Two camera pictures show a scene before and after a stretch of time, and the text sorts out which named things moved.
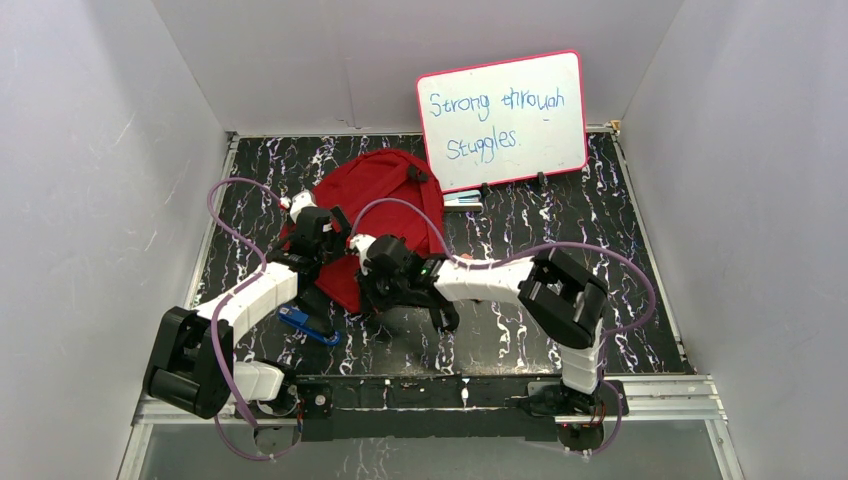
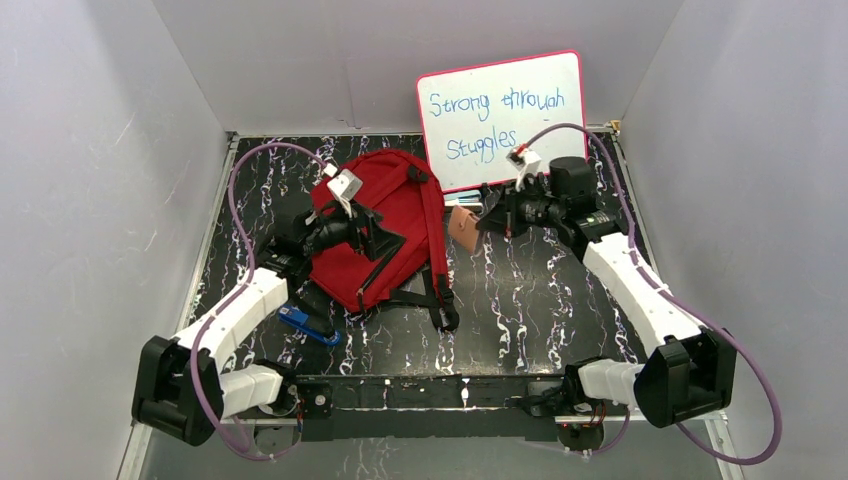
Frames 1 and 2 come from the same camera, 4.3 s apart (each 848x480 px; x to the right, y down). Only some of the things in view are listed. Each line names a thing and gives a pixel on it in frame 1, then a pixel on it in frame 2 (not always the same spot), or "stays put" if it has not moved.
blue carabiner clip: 298,319 stays put
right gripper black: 368,298 -> 504,217
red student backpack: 385,193 stays put
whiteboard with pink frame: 505,122 stays put
